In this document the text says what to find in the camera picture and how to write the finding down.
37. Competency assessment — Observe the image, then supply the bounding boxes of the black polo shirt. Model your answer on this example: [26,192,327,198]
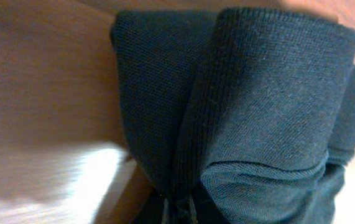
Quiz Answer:
[110,7,355,223]

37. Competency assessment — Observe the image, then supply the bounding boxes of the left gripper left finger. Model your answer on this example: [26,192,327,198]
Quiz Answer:
[132,190,169,224]

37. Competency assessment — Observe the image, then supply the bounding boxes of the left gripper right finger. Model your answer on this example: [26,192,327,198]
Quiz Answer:
[191,182,229,224]

